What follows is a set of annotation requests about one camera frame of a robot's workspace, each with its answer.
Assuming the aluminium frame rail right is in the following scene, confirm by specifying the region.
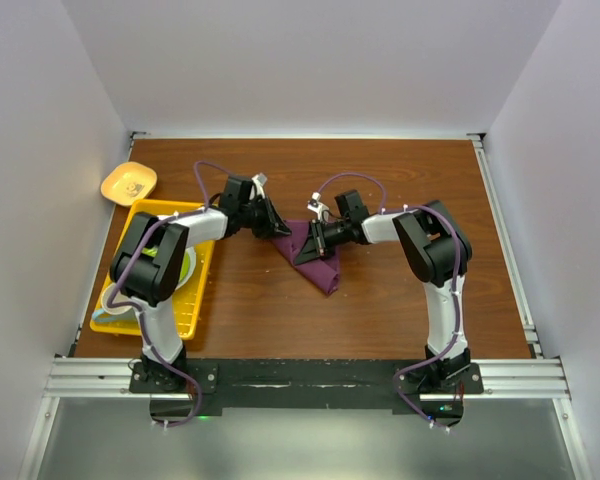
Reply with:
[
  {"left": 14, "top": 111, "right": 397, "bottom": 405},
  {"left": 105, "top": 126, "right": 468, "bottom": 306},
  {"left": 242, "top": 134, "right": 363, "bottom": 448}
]
[{"left": 467, "top": 134, "right": 544, "bottom": 359}]

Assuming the purple cloth napkin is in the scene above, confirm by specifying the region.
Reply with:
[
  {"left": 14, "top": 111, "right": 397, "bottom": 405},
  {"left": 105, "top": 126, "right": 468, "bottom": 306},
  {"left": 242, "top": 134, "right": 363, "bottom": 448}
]
[{"left": 271, "top": 220, "right": 340, "bottom": 296}]

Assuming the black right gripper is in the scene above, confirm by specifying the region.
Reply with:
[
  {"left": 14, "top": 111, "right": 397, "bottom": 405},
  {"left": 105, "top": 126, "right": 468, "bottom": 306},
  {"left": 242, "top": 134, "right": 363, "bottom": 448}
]
[{"left": 296, "top": 219, "right": 351, "bottom": 267}]

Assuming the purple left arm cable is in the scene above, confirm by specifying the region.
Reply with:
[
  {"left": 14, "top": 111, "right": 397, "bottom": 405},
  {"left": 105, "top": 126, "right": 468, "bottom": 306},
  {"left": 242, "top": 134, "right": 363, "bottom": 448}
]
[{"left": 103, "top": 159, "right": 231, "bottom": 428}]

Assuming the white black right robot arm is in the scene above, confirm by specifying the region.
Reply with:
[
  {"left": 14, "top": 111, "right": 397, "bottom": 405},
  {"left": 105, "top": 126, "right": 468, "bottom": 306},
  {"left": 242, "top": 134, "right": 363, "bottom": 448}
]
[{"left": 292, "top": 190, "right": 472, "bottom": 393}]

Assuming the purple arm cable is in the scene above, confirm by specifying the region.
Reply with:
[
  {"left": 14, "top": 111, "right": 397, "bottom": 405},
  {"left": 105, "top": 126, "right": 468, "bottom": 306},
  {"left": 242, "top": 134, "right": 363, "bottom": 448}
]
[
  {"left": 314, "top": 172, "right": 464, "bottom": 431},
  {"left": 103, "top": 159, "right": 231, "bottom": 428}
]

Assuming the aluminium frame rail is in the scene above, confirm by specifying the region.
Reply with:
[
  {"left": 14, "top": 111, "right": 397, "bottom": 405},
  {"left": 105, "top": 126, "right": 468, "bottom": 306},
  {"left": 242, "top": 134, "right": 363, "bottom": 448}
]
[
  {"left": 43, "top": 358, "right": 571, "bottom": 400},
  {"left": 467, "top": 134, "right": 544, "bottom": 359}
]

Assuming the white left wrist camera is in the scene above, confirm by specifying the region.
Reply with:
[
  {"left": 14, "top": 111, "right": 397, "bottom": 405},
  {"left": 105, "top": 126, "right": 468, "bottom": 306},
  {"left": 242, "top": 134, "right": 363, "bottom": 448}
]
[{"left": 250, "top": 172, "right": 267, "bottom": 200}]

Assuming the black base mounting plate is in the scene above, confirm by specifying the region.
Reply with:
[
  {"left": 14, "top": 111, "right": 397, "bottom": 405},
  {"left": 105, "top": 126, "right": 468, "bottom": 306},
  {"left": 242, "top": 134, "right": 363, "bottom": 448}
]
[{"left": 128, "top": 358, "right": 484, "bottom": 427}]

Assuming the yellow square bowl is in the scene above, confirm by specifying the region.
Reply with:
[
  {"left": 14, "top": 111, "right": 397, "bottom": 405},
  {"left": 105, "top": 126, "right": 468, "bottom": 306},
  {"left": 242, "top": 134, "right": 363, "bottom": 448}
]
[{"left": 100, "top": 161, "right": 158, "bottom": 207}]

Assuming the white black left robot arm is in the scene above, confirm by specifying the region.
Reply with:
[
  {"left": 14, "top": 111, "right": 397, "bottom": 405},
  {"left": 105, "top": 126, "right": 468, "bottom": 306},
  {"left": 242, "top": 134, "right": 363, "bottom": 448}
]
[{"left": 103, "top": 173, "right": 291, "bottom": 392}]

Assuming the aluminium frame rail front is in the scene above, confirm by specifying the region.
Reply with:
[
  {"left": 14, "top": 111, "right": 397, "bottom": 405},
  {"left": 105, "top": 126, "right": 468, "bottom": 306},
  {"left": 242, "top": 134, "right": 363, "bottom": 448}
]
[{"left": 43, "top": 358, "right": 571, "bottom": 400}]

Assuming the pale cup with blue handle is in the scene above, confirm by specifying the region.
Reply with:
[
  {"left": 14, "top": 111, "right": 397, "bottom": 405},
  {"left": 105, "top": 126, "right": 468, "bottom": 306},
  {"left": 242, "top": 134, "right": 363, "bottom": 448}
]
[{"left": 91, "top": 283, "right": 136, "bottom": 325}]

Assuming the green white plate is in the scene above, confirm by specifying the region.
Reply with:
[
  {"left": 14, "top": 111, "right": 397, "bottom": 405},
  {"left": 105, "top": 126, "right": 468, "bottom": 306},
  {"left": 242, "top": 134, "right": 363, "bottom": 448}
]
[{"left": 143, "top": 246, "right": 197, "bottom": 289}]

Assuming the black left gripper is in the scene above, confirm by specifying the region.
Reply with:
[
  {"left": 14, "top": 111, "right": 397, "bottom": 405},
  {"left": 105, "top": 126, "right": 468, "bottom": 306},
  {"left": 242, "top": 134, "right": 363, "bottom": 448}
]
[{"left": 238, "top": 194, "right": 291, "bottom": 240}]

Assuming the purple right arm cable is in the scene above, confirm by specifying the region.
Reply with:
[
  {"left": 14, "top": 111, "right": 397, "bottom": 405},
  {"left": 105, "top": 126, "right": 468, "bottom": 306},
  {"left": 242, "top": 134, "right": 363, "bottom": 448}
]
[{"left": 314, "top": 172, "right": 464, "bottom": 431}]

